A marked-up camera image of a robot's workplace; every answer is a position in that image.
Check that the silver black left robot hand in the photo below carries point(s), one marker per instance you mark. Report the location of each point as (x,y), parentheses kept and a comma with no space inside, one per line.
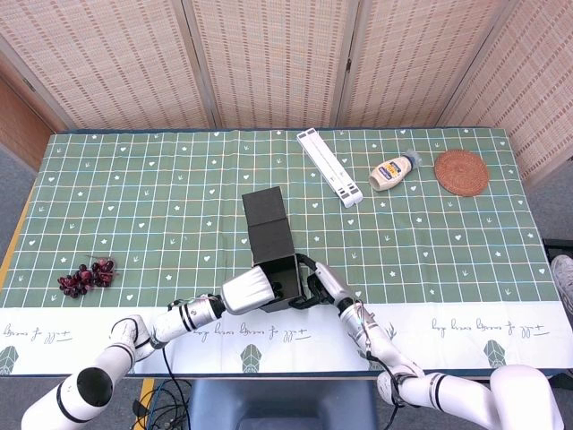
(246,291)

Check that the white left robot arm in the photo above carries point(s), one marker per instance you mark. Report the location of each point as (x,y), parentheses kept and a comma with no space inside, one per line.
(134,345)

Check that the black foldable cardboard box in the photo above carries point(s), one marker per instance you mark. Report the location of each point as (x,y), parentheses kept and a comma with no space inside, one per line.
(268,228)

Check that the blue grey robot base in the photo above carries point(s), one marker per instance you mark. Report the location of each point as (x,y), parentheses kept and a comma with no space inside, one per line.
(277,403)

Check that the round woven rattan coaster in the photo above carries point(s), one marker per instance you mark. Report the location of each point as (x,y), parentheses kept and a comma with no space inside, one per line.
(461,172)

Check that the black flat floor object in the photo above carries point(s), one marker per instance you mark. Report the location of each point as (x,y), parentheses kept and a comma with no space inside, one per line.
(559,245)

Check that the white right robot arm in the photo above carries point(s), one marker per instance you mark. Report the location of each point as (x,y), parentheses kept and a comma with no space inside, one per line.
(447,385)

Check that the grey sneaker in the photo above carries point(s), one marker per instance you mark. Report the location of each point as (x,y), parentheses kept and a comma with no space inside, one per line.
(563,280)

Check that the brown wooden door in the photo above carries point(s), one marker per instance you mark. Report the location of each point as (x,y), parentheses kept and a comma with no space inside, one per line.
(18,130)

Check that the folding bamboo screen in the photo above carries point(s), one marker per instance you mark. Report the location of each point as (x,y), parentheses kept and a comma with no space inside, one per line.
(268,58)

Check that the mayonnaise squeeze bottle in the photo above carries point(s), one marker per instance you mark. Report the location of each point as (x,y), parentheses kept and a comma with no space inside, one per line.
(389,172)

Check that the dark red grape bunch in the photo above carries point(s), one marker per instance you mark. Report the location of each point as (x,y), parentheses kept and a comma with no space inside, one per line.
(76,282)

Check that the white folding plastic stand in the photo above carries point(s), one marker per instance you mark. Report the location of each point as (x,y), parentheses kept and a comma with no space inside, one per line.
(329,168)

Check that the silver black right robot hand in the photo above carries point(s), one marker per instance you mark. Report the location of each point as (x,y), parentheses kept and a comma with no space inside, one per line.
(331,284)

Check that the green checked tablecloth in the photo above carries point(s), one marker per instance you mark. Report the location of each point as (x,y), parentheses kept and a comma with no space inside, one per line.
(134,201)

